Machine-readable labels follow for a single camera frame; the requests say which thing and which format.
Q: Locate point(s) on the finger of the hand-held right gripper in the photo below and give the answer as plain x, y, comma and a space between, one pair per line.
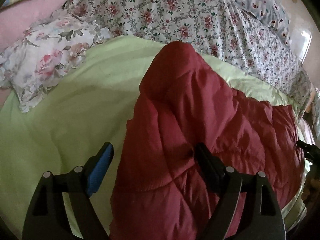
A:
310, 148

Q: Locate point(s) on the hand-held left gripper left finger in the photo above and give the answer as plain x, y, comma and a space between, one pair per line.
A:
100, 172

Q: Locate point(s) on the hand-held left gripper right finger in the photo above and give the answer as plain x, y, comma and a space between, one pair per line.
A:
210, 165

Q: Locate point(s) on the red quilted jacket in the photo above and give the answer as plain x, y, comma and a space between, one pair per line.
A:
187, 105

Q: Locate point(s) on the light green bed sheet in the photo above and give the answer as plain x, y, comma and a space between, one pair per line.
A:
62, 117

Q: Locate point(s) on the large flower print pillow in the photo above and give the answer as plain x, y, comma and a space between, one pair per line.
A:
45, 60

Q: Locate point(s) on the pale blue dotted pillow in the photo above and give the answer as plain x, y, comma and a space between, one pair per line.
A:
260, 2

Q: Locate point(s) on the small rose print quilt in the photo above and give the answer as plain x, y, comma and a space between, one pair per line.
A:
162, 10

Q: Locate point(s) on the pink cloth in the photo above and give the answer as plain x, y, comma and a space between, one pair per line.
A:
30, 12

